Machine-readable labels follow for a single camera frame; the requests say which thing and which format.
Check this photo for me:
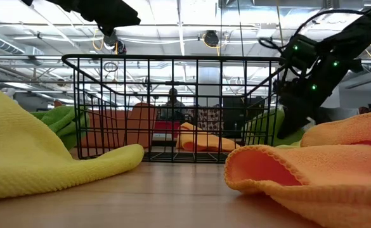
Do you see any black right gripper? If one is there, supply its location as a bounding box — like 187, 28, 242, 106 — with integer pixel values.
272, 77, 321, 140

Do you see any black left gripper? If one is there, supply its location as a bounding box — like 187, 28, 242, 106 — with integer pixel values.
44, 0, 141, 37

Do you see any green microfiber towel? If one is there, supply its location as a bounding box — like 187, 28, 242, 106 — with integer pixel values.
244, 109, 306, 148
30, 105, 91, 151

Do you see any yellow microfiber towel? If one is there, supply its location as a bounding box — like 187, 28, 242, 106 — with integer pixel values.
273, 141, 302, 150
0, 80, 145, 201

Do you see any orange microfiber towel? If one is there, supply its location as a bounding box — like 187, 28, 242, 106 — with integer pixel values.
300, 111, 371, 148
175, 122, 242, 153
224, 144, 371, 228

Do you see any black monitor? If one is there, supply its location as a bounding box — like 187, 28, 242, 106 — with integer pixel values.
222, 96, 266, 139

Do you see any spotted white fabric item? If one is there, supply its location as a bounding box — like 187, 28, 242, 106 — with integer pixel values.
186, 106, 225, 131

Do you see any person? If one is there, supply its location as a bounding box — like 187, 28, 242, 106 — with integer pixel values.
158, 87, 188, 123

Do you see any red box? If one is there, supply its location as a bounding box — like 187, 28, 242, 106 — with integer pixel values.
154, 121, 182, 134

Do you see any black hanging cord reel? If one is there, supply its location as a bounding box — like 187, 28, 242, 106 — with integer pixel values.
203, 30, 220, 48
102, 30, 127, 54

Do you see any black wire basket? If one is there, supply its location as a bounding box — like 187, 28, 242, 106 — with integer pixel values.
61, 53, 287, 164

